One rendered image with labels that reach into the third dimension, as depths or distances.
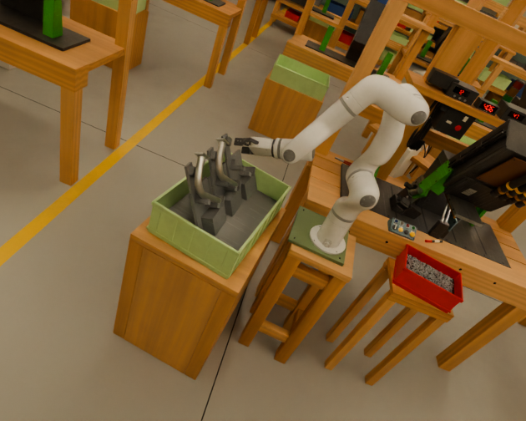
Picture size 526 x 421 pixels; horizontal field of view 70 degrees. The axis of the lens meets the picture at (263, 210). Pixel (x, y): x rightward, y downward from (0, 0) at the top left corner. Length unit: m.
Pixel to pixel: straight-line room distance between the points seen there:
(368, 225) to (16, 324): 1.90
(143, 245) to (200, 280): 0.29
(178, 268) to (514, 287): 1.87
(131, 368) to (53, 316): 0.51
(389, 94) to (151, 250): 1.11
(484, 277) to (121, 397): 2.03
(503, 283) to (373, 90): 1.51
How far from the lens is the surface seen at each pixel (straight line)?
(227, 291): 1.61
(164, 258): 1.66
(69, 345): 2.29
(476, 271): 2.45
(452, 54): 2.44
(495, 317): 2.83
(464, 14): 2.41
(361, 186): 1.61
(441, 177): 2.31
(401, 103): 1.45
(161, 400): 2.18
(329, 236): 1.82
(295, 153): 1.44
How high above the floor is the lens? 2.00
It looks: 37 degrees down
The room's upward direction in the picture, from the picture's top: 25 degrees clockwise
